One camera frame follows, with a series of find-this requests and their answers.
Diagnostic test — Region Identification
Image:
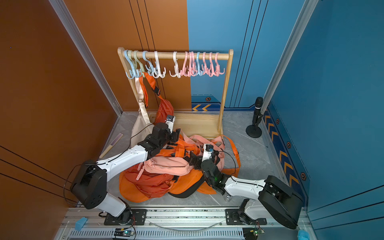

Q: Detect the red-orange sling bag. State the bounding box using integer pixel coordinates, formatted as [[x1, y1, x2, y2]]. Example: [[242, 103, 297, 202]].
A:
[[156, 135, 203, 158]]

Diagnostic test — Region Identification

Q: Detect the beige sling bag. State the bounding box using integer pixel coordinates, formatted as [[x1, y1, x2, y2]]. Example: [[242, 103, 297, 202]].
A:
[[131, 78, 154, 147]]

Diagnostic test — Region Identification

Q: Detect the folded paper fan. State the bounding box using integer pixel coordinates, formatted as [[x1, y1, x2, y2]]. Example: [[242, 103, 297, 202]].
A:
[[99, 133, 124, 159]]

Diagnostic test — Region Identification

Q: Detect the red-orange crescent bag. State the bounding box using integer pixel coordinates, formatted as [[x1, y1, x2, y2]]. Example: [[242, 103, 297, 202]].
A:
[[144, 73, 174, 124]]

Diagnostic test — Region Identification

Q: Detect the blue sponge block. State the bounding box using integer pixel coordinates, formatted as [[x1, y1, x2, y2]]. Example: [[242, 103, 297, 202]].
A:
[[75, 217, 88, 231]]

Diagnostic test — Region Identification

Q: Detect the dark red-orange waist bag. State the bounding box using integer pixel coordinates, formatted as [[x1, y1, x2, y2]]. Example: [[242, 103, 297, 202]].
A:
[[123, 166, 176, 199]]

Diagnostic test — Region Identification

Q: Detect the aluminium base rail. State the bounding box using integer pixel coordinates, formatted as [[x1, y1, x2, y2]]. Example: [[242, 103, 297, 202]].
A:
[[55, 206, 317, 240]]

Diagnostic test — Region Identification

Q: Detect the black and orange sling bag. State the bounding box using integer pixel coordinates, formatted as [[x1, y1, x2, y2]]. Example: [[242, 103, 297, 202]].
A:
[[168, 177, 205, 199]]

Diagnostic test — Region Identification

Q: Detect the teal cloth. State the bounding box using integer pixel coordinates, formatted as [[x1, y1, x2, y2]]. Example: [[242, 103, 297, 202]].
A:
[[298, 230, 311, 240]]

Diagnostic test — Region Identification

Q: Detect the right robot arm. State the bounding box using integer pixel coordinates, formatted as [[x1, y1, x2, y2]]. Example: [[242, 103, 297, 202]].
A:
[[189, 150, 304, 230]]

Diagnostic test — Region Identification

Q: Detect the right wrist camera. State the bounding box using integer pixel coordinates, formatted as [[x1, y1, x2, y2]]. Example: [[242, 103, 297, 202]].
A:
[[202, 144, 215, 162]]

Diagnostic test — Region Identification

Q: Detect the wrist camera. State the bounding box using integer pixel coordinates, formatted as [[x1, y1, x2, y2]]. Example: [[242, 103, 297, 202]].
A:
[[165, 115, 175, 133], [202, 144, 215, 162]]

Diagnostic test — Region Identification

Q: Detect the pink crescent sling bag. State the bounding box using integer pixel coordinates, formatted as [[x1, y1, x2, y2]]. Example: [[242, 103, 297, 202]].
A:
[[183, 133, 226, 156]]

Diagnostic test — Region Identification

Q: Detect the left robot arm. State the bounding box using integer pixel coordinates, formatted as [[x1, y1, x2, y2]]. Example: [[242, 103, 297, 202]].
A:
[[70, 123, 181, 224]]

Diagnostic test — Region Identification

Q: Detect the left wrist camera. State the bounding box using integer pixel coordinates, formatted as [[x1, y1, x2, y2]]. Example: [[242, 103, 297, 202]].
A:
[[165, 115, 175, 133]]

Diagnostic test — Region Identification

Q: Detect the green circuit board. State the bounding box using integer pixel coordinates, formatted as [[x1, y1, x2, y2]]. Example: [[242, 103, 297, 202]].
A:
[[114, 228, 136, 240]]

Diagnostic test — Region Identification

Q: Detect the large orange crescent bag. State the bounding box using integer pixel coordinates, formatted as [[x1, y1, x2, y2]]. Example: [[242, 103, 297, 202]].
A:
[[169, 170, 206, 194]]

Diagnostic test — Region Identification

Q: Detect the wooden garment rack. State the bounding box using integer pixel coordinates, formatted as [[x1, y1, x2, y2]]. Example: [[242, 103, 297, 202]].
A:
[[118, 48, 234, 139]]

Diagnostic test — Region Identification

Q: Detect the orange crescent sling bag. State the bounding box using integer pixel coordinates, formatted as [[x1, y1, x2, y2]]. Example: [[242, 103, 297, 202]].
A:
[[197, 135, 241, 195]]

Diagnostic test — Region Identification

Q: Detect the black microphone on stand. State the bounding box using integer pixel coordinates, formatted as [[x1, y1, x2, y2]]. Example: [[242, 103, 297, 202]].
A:
[[246, 97, 264, 138]]

